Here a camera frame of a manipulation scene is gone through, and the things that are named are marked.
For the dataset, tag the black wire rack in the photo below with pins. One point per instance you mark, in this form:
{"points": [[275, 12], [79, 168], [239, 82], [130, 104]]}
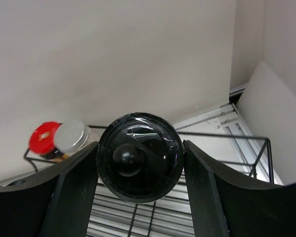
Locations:
{"points": [[132, 222]]}

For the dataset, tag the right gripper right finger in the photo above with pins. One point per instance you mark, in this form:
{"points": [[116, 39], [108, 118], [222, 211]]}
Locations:
{"points": [[227, 203]]}

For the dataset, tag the blue label clear bottle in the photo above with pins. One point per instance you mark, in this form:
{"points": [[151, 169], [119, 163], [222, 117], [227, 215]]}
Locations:
{"points": [[72, 136]]}

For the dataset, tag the red lid sauce jar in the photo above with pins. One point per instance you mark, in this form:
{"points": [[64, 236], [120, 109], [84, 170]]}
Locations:
{"points": [[41, 141]]}

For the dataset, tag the black cap grinder bottle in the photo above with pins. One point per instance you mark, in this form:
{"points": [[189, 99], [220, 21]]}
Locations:
{"points": [[140, 157]]}

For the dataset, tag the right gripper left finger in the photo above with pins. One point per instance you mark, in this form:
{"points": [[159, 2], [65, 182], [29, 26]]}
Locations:
{"points": [[47, 195]]}

